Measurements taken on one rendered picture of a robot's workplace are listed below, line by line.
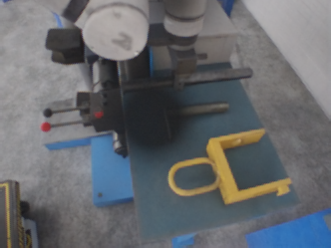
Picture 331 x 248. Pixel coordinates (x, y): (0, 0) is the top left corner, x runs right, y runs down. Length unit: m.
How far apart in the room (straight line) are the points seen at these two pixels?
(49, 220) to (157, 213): 1.31
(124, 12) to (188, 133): 0.43
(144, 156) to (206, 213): 0.21
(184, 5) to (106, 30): 0.20
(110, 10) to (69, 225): 1.57
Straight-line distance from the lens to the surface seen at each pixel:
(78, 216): 1.73
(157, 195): 0.57
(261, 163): 0.66
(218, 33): 0.77
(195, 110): 0.65
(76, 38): 1.11
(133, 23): 0.29
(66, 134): 1.82
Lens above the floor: 1.61
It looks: 56 degrees down
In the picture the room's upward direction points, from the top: 3 degrees clockwise
